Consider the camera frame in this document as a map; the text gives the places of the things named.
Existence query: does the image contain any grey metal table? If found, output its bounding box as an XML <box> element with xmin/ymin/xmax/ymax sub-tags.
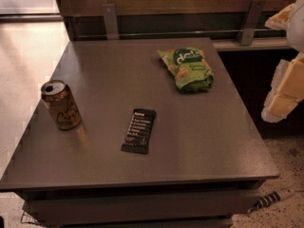
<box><xmin>1</xmin><ymin>38</ymin><xmax>278</xmax><ymax>228</ymax></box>

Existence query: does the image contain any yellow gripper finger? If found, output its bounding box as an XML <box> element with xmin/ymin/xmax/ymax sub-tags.
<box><xmin>261</xmin><ymin>58</ymin><xmax>304</xmax><ymax>123</ymax></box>
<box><xmin>265</xmin><ymin>3</ymin><xmax>295</xmax><ymax>30</ymax></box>

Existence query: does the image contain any left metal wall bracket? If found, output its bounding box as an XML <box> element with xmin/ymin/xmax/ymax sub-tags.
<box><xmin>102</xmin><ymin>4</ymin><xmax>120</xmax><ymax>40</ymax></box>

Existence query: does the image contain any green chip bag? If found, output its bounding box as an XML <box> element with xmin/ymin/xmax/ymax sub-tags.
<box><xmin>158</xmin><ymin>47</ymin><xmax>214</xmax><ymax>92</ymax></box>

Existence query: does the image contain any striped cable on floor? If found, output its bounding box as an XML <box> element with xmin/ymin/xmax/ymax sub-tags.
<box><xmin>247</xmin><ymin>187</ymin><xmax>296</xmax><ymax>214</ymax></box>

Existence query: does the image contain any metal wall bracket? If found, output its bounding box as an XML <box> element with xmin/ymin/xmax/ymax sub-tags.
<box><xmin>102</xmin><ymin>4</ymin><xmax>120</xmax><ymax>40</ymax></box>
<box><xmin>237</xmin><ymin>0</ymin><xmax>266</xmax><ymax>47</ymax></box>

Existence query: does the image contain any right metal wall bracket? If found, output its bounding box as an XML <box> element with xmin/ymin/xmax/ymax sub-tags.
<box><xmin>237</xmin><ymin>0</ymin><xmax>266</xmax><ymax>47</ymax></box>

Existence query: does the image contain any black snack bar wrapper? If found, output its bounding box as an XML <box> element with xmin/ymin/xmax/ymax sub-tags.
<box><xmin>121</xmin><ymin>108</ymin><xmax>157</xmax><ymax>154</ymax></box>

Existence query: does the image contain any wooden wall panel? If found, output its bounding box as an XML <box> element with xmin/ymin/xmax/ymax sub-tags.
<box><xmin>55</xmin><ymin>0</ymin><xmax>295</xmax><ymax>40</ymax></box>

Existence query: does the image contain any orange soda can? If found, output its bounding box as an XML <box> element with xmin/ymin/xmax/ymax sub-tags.
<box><xmin>41</xmin><ymin>80</ymin><xmax>82</xmax><ymax>130</ymax></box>

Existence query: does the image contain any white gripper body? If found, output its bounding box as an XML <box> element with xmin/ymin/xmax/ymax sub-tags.
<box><xmin>287</xmin><ymin>0</ymin><xmax>304</xmax><ymax>52</ymax></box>

